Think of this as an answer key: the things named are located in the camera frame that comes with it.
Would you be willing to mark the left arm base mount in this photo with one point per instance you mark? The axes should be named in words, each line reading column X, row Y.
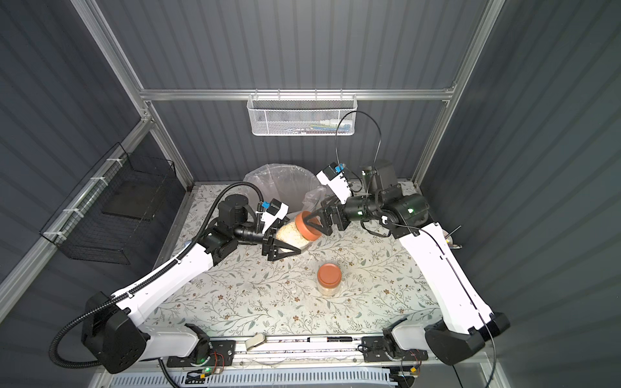
column 216, row 353

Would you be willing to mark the clear plastic bin liner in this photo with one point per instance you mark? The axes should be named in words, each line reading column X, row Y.
column 286, row 186

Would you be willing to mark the black wire basket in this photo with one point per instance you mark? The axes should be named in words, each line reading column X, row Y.
column 117, row 206

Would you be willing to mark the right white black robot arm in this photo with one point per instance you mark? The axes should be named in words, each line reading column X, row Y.
column 467, row 322

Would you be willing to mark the white perforated vent strip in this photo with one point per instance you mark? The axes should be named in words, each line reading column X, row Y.
column 349, row 377

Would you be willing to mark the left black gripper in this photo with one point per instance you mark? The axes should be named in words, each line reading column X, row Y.
column 267, row 240

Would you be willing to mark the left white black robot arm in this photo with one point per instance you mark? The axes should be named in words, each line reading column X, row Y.
column 119, row 337

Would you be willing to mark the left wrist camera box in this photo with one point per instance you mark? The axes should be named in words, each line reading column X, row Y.
column 271, row 212

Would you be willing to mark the markers in white basket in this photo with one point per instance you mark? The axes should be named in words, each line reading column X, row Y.
column 330, row 126

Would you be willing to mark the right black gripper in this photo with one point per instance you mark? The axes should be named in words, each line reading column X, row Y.
column 332, row 215

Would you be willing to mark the grey trash bin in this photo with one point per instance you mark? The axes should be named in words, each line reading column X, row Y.
column 262, row 194

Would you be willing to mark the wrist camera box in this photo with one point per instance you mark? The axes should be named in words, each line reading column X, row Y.
column 333, row 177
column 271, row 212

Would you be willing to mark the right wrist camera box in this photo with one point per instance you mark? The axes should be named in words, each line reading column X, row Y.
column 333, row 177

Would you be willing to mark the white wire mesh basket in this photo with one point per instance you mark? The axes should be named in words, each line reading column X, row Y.
column 267, row 117

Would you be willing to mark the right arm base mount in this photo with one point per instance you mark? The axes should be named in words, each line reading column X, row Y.
column 376, row 349

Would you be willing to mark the floral table mat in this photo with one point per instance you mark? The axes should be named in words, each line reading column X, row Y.
column 246, row 294

